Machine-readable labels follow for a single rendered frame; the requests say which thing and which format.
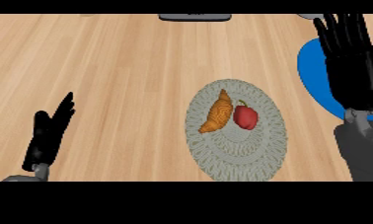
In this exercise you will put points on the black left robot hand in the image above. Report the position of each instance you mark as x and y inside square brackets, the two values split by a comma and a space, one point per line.
[45, 139]

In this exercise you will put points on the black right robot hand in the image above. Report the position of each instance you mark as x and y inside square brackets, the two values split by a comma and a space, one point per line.
[348, 66]

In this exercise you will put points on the red bell pepper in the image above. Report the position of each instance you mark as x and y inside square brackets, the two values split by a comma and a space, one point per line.
[245, 116]

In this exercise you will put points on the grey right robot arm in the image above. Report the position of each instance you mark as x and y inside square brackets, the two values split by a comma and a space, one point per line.
[359, 149]

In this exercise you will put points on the golden brown croissant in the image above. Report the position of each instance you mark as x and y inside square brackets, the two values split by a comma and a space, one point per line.
[219, 114]

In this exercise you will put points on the pale grey round object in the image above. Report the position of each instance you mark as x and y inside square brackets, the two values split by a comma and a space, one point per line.
[310, 15]

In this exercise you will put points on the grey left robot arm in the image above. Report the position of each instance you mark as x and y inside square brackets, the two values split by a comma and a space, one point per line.
[31, 174]

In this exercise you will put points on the dark grey flat appliance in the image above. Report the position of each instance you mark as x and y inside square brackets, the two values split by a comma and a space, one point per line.
[195, 16]

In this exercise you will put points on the grey woven oval placemat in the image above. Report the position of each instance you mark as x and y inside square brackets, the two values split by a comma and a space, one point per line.
[236, 130]

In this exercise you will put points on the blue plate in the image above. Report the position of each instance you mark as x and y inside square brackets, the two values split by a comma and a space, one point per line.
[314, 73]

